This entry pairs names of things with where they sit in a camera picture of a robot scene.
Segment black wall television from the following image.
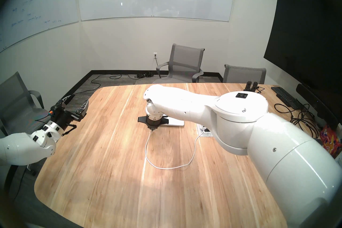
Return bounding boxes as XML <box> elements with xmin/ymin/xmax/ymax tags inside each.
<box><xmin>263</xmin><ymin>0</ymin><xmax>342</xmax><ymax>100</ymax></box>

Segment black soundbar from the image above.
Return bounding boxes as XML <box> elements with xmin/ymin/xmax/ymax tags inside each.
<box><xmin>296</xmin><ymin>83</ymin><xmax>341</xmax><ymax>129</ymax></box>

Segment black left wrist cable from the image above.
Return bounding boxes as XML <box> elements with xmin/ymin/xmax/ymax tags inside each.
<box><xmin>34</xmin><ymin>111</ymin><xmax>54</xmax><ymax>124</ymax></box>

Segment grey mesh chair with armrests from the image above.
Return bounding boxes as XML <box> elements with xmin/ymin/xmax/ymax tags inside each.
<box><xmin>152</xmin><ymin>43</ymin><xmax>205</xmax><ymax>83</ymax></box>

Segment grey mesh office chair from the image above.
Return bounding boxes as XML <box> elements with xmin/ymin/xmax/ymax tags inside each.
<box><xmin>223</xmin><ymin>64</ymin><xmax>266</xmax><ymax>84</ymax></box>

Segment black tangled table cables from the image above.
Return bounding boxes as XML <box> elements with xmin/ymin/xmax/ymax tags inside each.
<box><xmin>274</xmin><ymin>102</ymin><xmax>320</xmax><ymax>140</ymax></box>

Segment glass whiteboard with writing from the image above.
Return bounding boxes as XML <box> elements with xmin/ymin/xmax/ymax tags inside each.
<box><xmin>0</xmin><ymin>0</ymin><xmax>80</xmax><ymax>53</ymax></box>

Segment black floor cable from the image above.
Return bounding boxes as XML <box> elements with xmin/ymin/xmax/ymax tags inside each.
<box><xmin>73</xmin><ymin>56</ymin><xmax>158</xmax><ymax>96</ymax></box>

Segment black charging dock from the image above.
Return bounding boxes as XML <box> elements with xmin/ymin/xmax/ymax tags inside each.
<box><xmin>243</xmin><ymin>81</ymin><xmax>265</xmax><ymax>93</ymax></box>

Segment silver MacBook laptop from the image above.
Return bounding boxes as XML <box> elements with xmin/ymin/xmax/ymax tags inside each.
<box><xmin>160</xmin><ymin>115</ymin><xmax>185</xmax><ymax>127</ymax></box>

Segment colourful red snack package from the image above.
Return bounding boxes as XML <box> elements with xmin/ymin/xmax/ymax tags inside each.
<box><xmin>319</xmin><ymin>124</ymin><xmax>342</xmax><ymax>157</ymax></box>

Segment white MagSafe charging cable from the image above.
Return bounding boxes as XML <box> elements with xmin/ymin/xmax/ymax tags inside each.
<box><xmin>145</xmin><ymin>125</ymin><xmax>212</xmax><ymax>169</ymax></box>

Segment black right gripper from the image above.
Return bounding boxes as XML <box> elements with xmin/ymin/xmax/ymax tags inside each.
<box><xmin>138</xmin><ymin>116</ymin><xmax>170</xmax><ymax>130</ymax></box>

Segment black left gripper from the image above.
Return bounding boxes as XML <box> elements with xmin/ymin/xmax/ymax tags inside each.
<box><xmin>49</xmin><ymin>94</ymin><xmax>89</xmax><ymax>136</ymax></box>

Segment dark grey office chair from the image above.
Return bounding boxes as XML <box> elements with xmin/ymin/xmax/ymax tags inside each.
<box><xmin>0</xmin><ymin>71</ymin><xmax>51</xmax><ymax>174</ymax></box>

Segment silver table outlet box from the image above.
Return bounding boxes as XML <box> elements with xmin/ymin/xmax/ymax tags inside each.
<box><xmin>196</xmin><ymin>123</ymin><xmax>214</xmax><ymax>137</ymax></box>

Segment black keyboard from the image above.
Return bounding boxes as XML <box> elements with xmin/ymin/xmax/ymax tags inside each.
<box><xmin>271</xmin><ymin>86</ymin><xmax>304</xmax><ymax>109</ymax></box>

